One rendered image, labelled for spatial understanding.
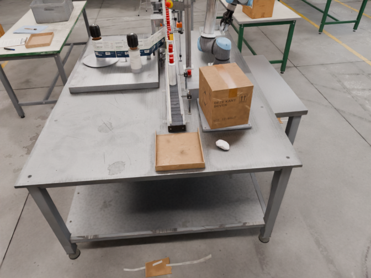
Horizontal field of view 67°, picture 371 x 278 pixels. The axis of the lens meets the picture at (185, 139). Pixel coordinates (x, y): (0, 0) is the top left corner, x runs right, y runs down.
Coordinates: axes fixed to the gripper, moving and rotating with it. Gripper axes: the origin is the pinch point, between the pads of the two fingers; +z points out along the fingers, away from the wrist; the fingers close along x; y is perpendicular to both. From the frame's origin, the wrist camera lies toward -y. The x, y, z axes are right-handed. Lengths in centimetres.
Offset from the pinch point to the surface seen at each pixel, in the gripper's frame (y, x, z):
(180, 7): 34, -52, -17
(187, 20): 36, -44, -11
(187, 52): 35, -36, 14
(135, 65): 46, -77, 29
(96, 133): 110, -100, 49
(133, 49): 45, -81, 17
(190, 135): 126, -47, 32
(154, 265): 159, -53, 121
